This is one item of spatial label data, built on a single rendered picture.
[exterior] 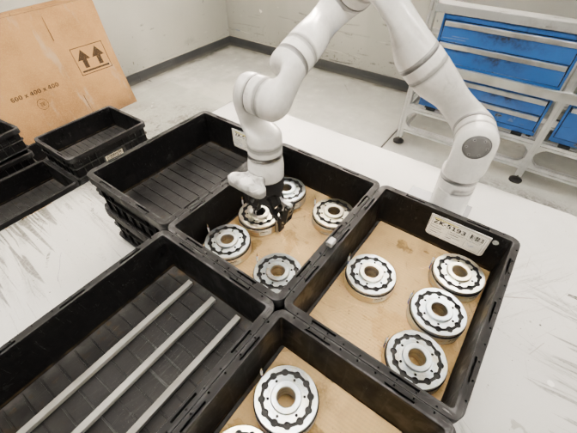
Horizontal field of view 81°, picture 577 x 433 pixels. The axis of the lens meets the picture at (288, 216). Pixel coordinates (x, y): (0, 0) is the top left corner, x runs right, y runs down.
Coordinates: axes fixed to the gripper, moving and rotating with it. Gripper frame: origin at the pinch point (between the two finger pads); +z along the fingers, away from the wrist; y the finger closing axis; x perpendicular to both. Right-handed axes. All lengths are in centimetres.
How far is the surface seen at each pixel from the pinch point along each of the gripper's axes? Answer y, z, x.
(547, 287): -62, 15, -36
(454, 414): -48, -7, 19
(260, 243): -1.6, 2.4, 5.2
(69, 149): 134, 36, -6
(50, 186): 130, 47, 11
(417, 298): -36.8, -0.7, -0.5
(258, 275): -8.5, -0.4, 13.7
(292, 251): -8.9, 2.4, 2.6
